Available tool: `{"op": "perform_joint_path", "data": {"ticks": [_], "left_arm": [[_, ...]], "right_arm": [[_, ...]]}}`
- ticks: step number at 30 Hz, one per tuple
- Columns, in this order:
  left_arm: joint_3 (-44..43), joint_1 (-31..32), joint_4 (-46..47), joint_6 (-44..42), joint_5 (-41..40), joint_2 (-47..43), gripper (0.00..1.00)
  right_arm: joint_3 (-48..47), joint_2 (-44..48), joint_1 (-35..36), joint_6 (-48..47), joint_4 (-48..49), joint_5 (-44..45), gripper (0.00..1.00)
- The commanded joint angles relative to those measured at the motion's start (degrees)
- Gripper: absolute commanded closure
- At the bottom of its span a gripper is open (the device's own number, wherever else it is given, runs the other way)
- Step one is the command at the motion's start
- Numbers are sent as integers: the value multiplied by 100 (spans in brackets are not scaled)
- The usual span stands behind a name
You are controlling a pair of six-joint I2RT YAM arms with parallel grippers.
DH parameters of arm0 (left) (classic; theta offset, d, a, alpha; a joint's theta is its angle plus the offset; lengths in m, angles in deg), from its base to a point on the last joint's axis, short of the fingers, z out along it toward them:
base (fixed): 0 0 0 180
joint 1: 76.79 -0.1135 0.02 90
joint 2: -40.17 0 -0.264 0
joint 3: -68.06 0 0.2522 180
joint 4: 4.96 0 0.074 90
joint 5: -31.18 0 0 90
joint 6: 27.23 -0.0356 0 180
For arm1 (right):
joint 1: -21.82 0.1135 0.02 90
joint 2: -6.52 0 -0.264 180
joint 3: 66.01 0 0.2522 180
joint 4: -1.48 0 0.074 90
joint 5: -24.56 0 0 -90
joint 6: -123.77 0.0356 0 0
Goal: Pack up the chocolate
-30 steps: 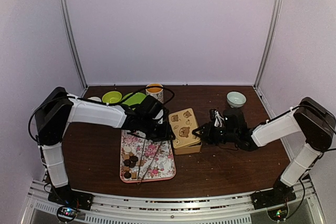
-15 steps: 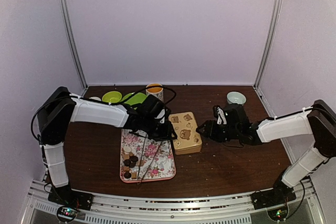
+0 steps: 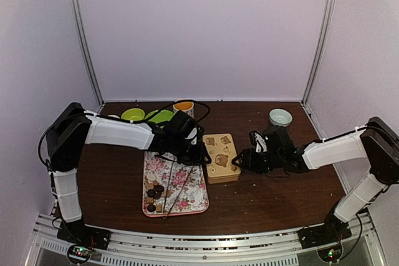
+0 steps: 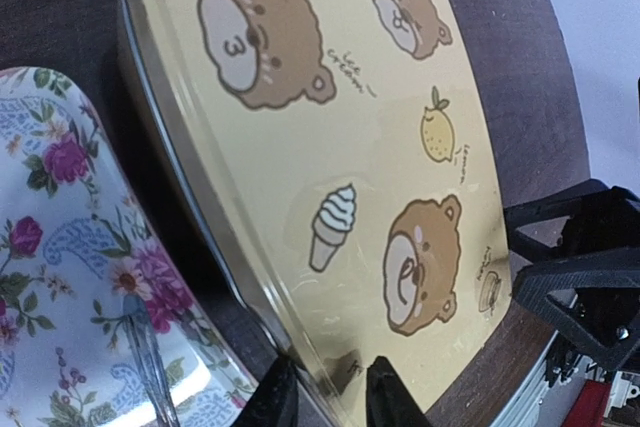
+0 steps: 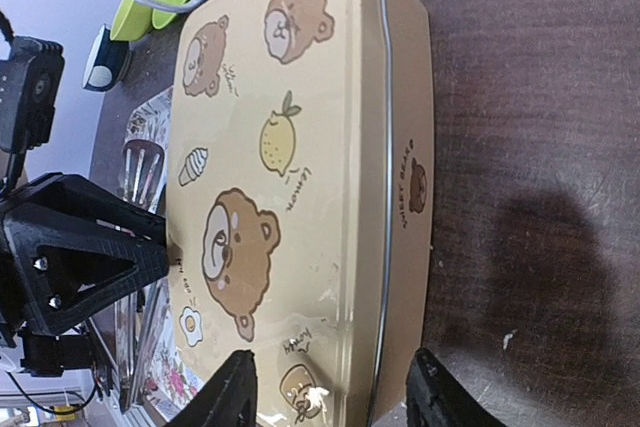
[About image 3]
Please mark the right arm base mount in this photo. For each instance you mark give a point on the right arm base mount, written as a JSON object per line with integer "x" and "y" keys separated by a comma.
{"x": 317, "y": 236}

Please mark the green plastic plate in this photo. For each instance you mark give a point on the green plastic plate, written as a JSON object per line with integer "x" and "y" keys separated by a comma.
{"x": 159, "y": 117}

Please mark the beige bear tin box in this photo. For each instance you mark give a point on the beige bear tin box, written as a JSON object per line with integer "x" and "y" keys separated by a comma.
{"x": 223, "y": 175}

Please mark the left aluminium frame post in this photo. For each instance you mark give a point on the left aluminium frame post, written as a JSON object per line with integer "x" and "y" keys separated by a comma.
{"x": 84, "y": 46}

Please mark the pale blue ceramic bowl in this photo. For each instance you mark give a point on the pale blue ceramic bowl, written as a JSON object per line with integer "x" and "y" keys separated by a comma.
{"x": 280, "y": 117}

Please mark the right aluminium frame post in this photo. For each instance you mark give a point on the right aluminium frame post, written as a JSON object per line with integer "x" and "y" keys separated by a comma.
{"x": 320, "y": 47}

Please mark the dark round chocolate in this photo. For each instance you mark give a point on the dark round chocolate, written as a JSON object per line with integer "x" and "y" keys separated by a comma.
{"x": 151, "y": 208}
{"x": 159, "y": 188}

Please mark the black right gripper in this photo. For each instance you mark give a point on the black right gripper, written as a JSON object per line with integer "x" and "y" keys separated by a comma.
{"x": 249, "y": 161}

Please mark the floral rectangular tray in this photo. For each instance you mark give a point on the floral rectangular tray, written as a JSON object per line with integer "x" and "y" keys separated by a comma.
{"x": 194, "y": 199}

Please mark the white mug orange inside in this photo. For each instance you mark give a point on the white mug orange inside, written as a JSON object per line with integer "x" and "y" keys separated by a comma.
{"x": 188, "y": 107}

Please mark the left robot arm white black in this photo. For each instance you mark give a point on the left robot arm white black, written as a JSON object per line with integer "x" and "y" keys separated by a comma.
{"x": 75, "y": 127}

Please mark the aluminium frame post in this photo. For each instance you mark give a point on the aluminium frame post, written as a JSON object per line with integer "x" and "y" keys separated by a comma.
{"x": 84, "y": 46}
{"x": 320, "y": 47}

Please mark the dark round chocolate front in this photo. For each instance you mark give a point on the dark round chocolate front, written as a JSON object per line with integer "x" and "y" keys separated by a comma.
{"x": 151, "y": 208}

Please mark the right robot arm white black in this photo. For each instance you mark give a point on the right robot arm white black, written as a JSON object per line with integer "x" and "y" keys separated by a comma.
{"x": 375, "y": 141}

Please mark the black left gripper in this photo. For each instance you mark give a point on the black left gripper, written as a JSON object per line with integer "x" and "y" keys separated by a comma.
{"x": 199, "y": 157}

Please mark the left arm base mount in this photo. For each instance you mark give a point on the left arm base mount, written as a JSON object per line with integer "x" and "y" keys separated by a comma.
{"x": 94, "y": 238}

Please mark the metal tongs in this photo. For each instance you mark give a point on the metal tongs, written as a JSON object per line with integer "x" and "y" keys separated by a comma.
{"x": 177, "y": 181}

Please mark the beige bear tin lid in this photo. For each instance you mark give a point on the beige bear tin lid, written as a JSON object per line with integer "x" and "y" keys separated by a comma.
{"x": 221, "y": 149}

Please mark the tan chocolate square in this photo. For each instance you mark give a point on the tan chocolate square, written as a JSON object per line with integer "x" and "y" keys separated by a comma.
{"x": 159, "y": 208}

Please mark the green plastic bowl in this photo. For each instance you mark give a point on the green plastic bowl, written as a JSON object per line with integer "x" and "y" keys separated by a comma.
{"x": 133, "y": 114}

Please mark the aluminium front rail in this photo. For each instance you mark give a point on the aluminium front rail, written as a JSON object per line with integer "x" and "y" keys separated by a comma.
{"x": 281, "y": 247}

